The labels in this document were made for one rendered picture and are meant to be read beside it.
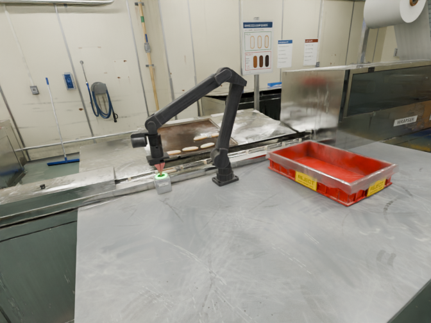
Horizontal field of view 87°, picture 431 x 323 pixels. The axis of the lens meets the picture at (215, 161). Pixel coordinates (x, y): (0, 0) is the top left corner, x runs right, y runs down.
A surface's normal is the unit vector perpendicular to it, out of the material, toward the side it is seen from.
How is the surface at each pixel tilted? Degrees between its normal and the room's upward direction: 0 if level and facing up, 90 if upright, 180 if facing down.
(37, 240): 90
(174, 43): 90
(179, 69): 90
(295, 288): 0
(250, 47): 90
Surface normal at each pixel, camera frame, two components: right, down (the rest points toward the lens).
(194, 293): -0.07, -0.92
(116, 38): 0.39, 0.33
